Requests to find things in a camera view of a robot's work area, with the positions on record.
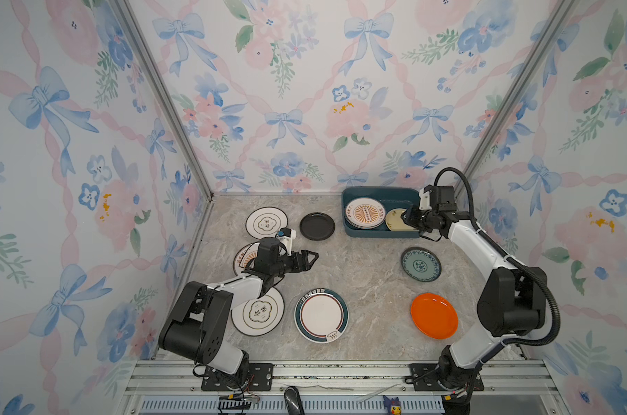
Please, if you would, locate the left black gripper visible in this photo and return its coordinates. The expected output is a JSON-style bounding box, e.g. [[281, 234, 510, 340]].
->
[[271, 251, 318, 278]]

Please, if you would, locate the cream yellow plate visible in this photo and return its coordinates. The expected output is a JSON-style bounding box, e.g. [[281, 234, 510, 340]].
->
[[385, 209, 415, 232]]

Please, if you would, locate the black plate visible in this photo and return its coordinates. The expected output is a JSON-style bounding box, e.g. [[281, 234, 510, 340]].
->
[[300, 213, 336, 241]]

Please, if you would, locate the sunburst plate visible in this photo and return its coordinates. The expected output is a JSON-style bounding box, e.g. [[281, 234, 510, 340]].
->
[[233, 242, 259, 275], [345, 197, 386, 229]]

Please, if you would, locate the white plate green rim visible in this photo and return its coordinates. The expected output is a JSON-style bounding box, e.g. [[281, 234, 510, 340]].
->
[[294, 288, 350, 344]]

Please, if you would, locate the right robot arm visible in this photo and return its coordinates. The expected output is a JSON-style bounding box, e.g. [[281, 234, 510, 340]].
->
[[402, 185, 548, 390]]

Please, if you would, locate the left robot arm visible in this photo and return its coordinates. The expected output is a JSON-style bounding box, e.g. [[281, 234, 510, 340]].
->
[[158, 236, 320, 377]]

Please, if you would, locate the teal plastic bin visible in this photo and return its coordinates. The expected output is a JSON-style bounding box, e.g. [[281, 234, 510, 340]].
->
[[341, 186, 420, 239]]

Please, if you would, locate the blue patterned green plate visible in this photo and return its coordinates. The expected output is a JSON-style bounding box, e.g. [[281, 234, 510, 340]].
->
[[400, 247, 443, 283]]

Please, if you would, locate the white plate flower outline far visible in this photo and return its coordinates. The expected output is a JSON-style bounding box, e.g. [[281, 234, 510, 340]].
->
[[245, 207, 289, 240]]

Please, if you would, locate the white plate flower outline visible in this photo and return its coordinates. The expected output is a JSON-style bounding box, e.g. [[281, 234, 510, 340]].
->
[[231, 288, 285, 337], [245, 207, 289, 240]]

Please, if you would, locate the white plate flower outline near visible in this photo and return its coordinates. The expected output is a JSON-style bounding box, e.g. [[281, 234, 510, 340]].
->
[[231, 288, 285, 337]]

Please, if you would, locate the orange plate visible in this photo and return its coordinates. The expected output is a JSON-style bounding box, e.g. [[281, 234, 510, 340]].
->
[[410, 293, 459, 340]]

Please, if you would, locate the black computer mouse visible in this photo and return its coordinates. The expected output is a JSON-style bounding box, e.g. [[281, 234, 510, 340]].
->
[[283, 386, 305, 415]]

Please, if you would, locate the small blue toy figure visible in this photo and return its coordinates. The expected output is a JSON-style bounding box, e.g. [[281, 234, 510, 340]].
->
[[383, 395, 403, 415]]

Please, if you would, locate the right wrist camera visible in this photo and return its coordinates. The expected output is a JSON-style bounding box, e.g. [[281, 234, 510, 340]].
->
[[419, 185, 434, 210]]

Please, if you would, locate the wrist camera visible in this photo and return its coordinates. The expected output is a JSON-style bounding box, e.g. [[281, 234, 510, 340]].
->
[[275, 228, 296, 256], [419, 185, 434, 210]]

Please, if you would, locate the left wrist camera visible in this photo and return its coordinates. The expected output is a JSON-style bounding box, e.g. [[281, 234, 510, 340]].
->
[[275, 228, 296, 256]]

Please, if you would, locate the black corrugated cable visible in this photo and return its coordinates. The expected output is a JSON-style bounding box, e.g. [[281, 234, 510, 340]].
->
[[432, 167, 561, 348]]

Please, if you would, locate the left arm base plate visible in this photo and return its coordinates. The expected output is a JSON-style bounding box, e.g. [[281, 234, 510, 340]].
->
[[200, 363, 275, 393]]

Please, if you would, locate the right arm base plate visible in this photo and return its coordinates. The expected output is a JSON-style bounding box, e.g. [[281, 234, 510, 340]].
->
[[405, 363, 485, 392]]

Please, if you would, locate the aluminium rail frame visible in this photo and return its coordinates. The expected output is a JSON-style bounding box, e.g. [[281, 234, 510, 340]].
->
[[115, 356, 571, 414]]

